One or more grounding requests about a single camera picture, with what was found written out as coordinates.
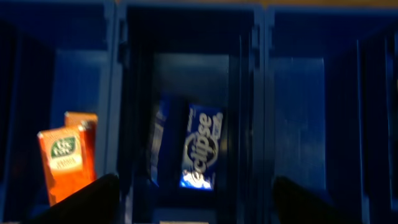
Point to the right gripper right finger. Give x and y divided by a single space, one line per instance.
298 205

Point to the blue tray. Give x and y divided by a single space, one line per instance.
298 109

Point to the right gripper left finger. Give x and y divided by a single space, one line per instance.
93 202

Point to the blue candy pack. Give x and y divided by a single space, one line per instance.
202 146
157 143

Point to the orange candy box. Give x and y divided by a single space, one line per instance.
65 168
88 119

